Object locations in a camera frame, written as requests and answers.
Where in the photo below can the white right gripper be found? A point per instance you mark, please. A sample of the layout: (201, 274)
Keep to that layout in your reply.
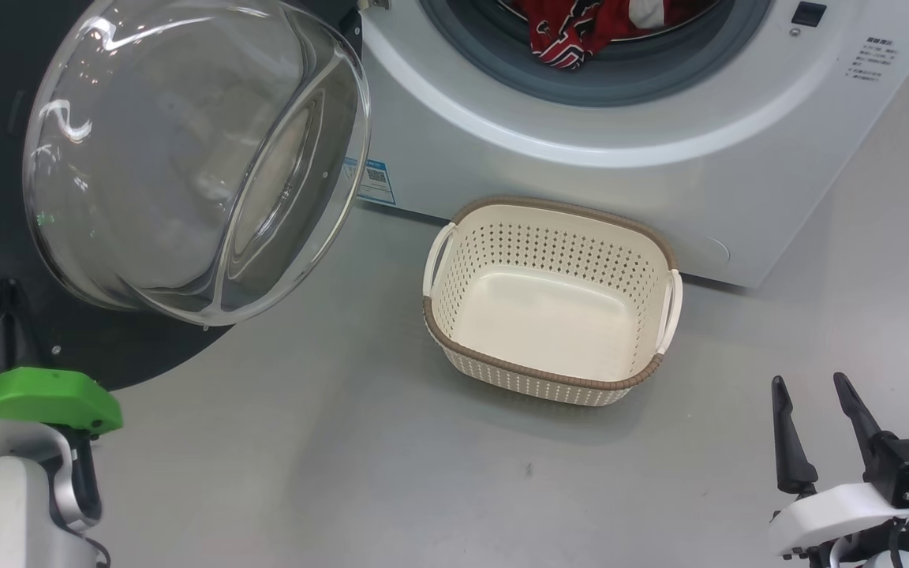
(825, 513)

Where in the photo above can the blue energy label sticker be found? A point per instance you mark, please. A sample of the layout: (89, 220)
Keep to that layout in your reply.
(377, 183)

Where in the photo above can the red and white jersey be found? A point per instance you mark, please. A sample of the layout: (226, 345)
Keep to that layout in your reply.
(565, 35)

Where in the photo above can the grey rubber door gasket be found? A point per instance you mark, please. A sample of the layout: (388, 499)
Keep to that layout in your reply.
(660, 79)

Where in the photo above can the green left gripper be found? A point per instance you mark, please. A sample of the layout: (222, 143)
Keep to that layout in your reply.
(44, 398)

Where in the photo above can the black glass washing machine door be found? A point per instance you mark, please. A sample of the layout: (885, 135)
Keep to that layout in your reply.
(186, 158)

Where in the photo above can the black printed text label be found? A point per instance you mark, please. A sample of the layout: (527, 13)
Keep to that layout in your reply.
(871, 59)

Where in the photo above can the round drain filter cover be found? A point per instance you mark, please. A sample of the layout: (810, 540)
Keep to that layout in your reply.
(715, 251)

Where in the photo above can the white front-load washing machine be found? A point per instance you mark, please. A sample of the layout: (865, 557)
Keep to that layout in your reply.
(581, 173)

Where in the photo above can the cream basket with brown rim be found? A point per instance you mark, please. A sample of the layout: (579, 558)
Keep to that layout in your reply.
(549, 315)

